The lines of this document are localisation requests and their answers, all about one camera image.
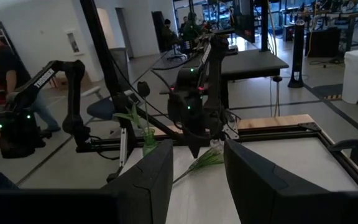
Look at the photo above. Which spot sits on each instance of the black frame clamp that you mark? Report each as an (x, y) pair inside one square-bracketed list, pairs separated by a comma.
[(350, 143)]

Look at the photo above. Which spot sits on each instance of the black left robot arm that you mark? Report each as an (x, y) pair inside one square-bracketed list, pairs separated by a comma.
[(216, 77)]

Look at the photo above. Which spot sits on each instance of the grey bin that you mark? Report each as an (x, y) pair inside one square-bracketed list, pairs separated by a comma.
[(121, 62)]

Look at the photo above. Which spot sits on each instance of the black display panel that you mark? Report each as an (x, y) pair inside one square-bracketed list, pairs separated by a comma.
[(244, 18)]

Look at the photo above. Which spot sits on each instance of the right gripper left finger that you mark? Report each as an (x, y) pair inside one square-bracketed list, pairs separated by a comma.
[(148, 186)]

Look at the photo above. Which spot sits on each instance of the blue office chair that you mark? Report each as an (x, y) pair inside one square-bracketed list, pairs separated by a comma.
[(102, 109)]

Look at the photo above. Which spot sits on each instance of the black pole stand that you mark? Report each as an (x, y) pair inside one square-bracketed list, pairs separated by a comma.
[(297, 56)]

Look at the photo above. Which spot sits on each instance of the black equipment case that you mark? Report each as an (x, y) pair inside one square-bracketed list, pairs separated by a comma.
[(323, 42)]

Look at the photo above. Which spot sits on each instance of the black desk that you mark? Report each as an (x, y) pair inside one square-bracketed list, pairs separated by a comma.
[(250, 62)]

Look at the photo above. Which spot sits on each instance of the green glass vase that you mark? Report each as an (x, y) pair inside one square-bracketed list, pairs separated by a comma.
[(149, 141)]

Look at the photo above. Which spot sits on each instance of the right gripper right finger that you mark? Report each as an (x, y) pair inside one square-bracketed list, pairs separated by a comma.
[(266, 193)]

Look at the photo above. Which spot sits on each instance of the green leafy sprig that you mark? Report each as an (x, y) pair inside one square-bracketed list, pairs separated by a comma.
[(207, 158)]

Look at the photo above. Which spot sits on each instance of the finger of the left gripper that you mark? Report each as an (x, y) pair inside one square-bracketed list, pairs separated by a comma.
[(193, 143), (202, 143)]

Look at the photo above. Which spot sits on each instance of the person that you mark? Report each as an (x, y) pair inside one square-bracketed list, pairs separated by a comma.
[(169, 34), (190, 28), (8, 62)]

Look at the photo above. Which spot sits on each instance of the white table mat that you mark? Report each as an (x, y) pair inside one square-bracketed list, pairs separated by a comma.
[(291, 161)]

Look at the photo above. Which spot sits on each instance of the dark red artificial tulip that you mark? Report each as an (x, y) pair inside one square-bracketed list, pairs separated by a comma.
[(143, 89)]

